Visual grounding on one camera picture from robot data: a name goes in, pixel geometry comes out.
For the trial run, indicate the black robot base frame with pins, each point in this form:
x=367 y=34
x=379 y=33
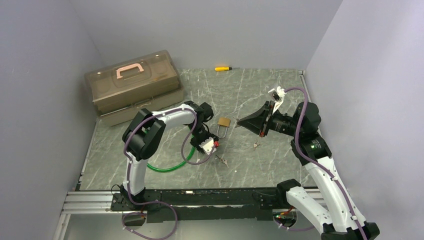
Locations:
x=159 y=205

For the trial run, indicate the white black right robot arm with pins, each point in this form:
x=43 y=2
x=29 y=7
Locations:
x=339 y=219

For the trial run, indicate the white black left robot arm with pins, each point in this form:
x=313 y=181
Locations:
x=144 y=134

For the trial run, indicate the brown translucent toolbox pink handle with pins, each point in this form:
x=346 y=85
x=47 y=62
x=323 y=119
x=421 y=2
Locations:
x=120 y=90

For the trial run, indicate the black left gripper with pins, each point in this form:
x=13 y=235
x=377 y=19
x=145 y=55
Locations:
x=196 y=144

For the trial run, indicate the green cable lock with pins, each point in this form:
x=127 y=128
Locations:
x=168 y=155

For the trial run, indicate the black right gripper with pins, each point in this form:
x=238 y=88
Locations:
x=256 y=121

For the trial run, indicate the brass padlock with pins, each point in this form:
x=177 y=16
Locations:
x=223 y=123

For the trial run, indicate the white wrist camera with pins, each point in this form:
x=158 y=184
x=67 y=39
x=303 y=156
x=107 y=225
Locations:
x=209 y=146
x=277 y=94

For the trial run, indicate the yellow handled screwdriver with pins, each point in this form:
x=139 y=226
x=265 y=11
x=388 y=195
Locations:
x=223 y=68

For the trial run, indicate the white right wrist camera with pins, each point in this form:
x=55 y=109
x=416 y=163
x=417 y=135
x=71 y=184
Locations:
x=277 y=94

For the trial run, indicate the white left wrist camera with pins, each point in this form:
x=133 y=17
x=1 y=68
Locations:
x=209 y=146

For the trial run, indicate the bunch of small keys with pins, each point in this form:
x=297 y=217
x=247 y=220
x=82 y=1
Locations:
x=256 y=145

